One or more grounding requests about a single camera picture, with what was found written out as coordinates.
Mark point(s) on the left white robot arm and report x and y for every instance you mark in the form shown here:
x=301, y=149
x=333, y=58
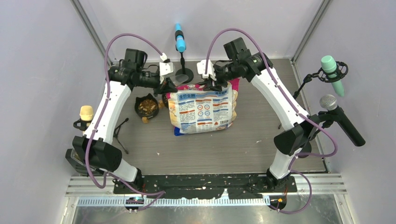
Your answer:
x=94, y=148

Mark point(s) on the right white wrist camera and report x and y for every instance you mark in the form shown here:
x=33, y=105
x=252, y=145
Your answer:
x=205, y=69

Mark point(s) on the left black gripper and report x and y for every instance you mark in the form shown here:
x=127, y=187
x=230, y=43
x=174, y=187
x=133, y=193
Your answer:
x=167, y=87

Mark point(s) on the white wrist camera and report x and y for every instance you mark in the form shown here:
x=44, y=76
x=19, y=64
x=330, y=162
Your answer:
x=205, y=69
x=166, y=68

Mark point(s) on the yellow microphone on tripod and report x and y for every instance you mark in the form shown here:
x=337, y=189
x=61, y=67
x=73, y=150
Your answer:
x=85, y=118

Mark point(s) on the green microphone with shock mount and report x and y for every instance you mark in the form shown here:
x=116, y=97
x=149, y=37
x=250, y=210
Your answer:
x=331, y=71

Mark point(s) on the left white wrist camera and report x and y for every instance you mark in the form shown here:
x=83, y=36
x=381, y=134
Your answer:
x=166, y=68

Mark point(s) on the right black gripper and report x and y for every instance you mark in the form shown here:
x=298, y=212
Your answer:
x=216, y=85

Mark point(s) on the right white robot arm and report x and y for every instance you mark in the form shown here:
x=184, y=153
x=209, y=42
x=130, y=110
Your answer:
x=299, y=126

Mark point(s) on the cat-ear black pet bowl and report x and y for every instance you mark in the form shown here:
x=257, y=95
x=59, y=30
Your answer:
x=147, y=107

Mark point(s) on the round black pet bowl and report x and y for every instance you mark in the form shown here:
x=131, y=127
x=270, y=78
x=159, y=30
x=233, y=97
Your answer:
x=165, y=102

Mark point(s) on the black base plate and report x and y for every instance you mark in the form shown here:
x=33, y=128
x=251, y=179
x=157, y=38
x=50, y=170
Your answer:
x=208, y=186

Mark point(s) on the grey black handheld microphone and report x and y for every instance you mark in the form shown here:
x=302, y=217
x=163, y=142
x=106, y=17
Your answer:
x=335, y=113

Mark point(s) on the blue microphone on stand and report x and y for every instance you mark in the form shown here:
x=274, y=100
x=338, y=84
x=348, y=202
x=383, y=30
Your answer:
x=181, y=48

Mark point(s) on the colourful pet food bag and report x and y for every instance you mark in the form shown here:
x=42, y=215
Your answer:
x=194, y=110

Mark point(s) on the black box device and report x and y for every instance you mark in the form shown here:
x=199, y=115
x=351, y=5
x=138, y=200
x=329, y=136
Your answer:
x=74, y=160

